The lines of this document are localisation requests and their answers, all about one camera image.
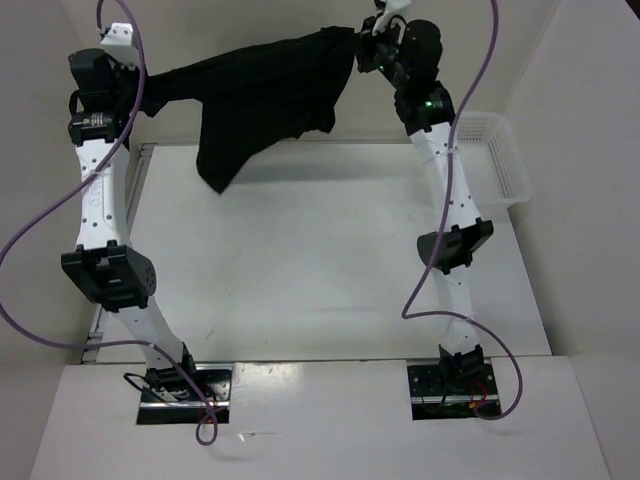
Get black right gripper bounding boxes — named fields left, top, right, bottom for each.
left=347, top=11, right=409, bottom=90

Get black shorts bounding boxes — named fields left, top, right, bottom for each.
left=140, top=26, right=356, bottom=194

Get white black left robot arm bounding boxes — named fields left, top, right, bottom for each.
left=61, top=46, right=200, bottom=400

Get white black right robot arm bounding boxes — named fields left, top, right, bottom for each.
left=356, top=14, right=494, bottom=395

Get white plastic mesh basket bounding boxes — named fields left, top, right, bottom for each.
left=456, top=112, right=533, bottom=208

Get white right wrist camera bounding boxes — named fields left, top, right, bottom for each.
left=372, top=0, right=412, bottom=35

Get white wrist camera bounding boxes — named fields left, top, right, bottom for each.
left=372, top=0, right=412, bottom=35
left=100, top=23, right=140, bottom=70

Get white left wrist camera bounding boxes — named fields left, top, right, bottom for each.
left=100, top=23, right=140, bottom=70

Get aluminium table edge rail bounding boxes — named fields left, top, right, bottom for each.
left=76, top=140, right=161, bottom=345

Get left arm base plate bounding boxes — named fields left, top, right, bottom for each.
left=123, top=364, right=233, bottom=426

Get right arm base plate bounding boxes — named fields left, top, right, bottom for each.
left=407, top=362, right=502, bottom=421

